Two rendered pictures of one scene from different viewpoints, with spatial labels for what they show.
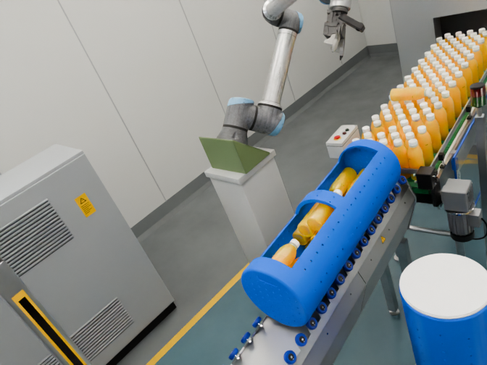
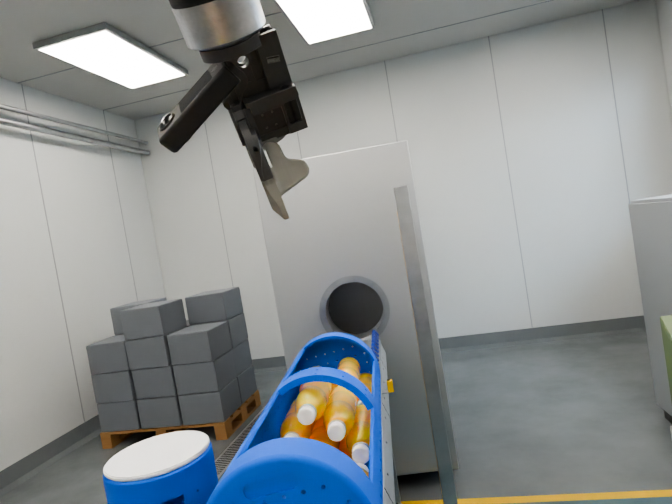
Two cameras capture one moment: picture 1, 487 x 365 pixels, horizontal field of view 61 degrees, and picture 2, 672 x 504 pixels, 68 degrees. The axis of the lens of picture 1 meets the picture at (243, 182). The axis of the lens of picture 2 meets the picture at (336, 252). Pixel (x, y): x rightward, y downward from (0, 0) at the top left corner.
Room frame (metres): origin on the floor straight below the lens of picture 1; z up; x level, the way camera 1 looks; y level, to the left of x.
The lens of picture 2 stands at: (2.30, -1.00, 1.55)
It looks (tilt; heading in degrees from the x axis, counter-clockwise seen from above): 2 degrees down; 136
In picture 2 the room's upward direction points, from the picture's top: 9 degrees counter-clockwise
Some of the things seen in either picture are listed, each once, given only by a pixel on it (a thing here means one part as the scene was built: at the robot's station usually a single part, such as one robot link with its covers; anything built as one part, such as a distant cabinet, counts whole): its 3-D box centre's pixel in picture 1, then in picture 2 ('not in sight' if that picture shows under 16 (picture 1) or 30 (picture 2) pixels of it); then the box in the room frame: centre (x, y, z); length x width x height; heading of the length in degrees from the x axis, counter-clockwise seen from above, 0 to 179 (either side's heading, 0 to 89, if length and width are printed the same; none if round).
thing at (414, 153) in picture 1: (416, 161); not in sight; (1.69, -0.82, 1.00); 0.07 x 0.07 x 0.19
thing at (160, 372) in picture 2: not in sight; (175, 363); (-2.15, 1.01, 0.59); 1.20 x 0.80 x 1.19; 34
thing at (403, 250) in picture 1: (409, 282); not in sight; (1.62, -0.64, 0.31); 0.06 x 0.06 x 0.63; 41
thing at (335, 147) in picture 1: (343, 141); not in sight; (2.07, -0.61, 1.05); 0.20 x 0.10 x 0.10; 131
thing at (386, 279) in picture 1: (385, 276); not in sight; (1.73, -0.55, 0.31); 0.06 x 0.06 x 0.63; 41
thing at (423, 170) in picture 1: (425, 178); not in sight; (1.59, -0.81, 0.95); 0.10 x 0.07 x 0.10; 41
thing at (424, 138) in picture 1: (424, 146); not in sight; (1.78, -0.92, 1.00); 0.07 x 0.07 x 0.19
